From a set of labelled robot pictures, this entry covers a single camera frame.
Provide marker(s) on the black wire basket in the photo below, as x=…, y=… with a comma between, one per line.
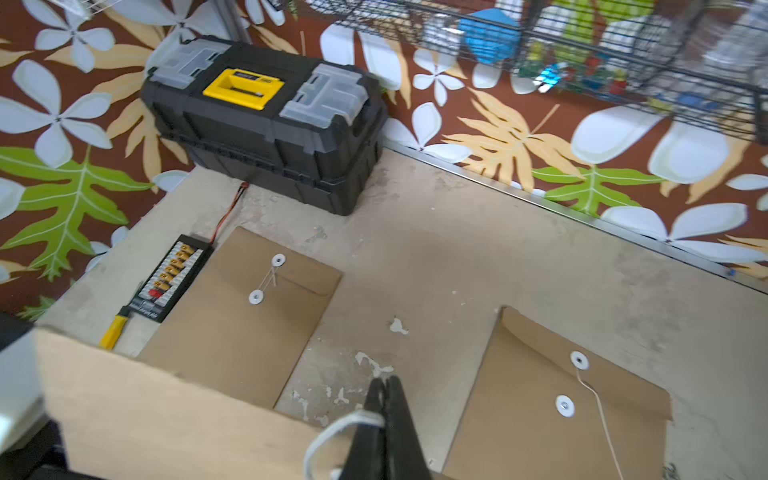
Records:
x=700, y=62

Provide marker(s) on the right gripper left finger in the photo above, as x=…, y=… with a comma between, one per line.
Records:
x=366, y=457

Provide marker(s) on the brown kraft file bag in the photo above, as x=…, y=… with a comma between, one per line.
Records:
x=244, y=322

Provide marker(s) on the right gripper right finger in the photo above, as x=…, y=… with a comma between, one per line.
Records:
x=403, y=455

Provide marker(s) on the yellow handled screwdriver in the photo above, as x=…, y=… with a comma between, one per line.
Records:
x=114, y=331

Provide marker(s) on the blue object in basket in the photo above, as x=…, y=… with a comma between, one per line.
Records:
x=491, y=36

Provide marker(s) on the black toolbox yellow latch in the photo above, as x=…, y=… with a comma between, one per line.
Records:
x=297, y=126

